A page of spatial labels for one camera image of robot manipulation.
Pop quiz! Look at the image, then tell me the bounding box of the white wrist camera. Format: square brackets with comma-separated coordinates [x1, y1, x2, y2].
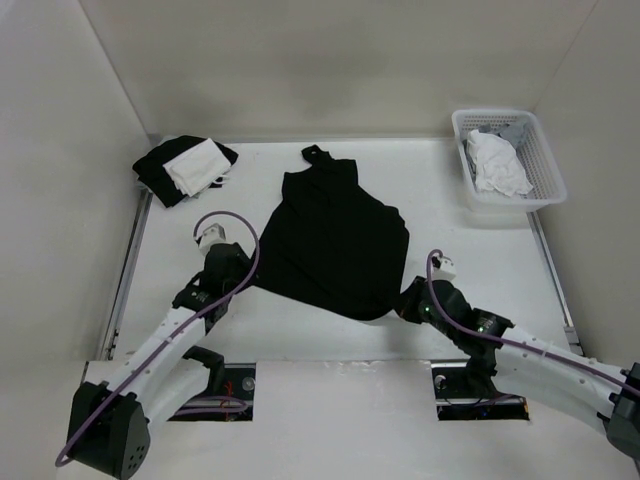
[432, 255, 457, 281]
[196, 223, 227, 256]

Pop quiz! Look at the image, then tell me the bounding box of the white plastic laundry basket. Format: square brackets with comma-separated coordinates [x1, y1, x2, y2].
[451, 109, 567, 214]

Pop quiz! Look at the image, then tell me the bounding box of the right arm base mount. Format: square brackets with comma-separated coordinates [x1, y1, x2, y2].
[431, 361, 530, 421]

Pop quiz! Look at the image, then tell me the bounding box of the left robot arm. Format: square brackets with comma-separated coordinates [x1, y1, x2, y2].
[56, 243, 255, 479]

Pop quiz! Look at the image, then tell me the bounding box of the folded white tank top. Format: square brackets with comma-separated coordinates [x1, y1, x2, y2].
[163, 139, 232, 197]

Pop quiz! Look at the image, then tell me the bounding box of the grey tank top in basket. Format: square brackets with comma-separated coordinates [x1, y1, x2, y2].
[463, 120, 528, 174]

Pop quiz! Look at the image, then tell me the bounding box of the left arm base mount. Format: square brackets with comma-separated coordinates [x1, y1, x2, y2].
[170, 363, 257, 422]

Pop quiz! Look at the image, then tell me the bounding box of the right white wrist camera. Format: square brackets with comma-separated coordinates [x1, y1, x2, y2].
[432, 255, 457, 281]

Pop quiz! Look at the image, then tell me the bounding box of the folded black tank top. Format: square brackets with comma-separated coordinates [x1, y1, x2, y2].
[132, 135, 239, 208]

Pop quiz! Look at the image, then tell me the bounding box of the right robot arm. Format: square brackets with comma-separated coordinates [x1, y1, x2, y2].
[394, 277, 639, 459]

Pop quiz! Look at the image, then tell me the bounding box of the white tank top in basket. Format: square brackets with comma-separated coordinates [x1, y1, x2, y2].
[466, 129, 533, 197]

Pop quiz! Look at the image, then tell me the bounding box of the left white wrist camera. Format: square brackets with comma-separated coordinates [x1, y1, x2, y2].
[196, 223, 227, 256]

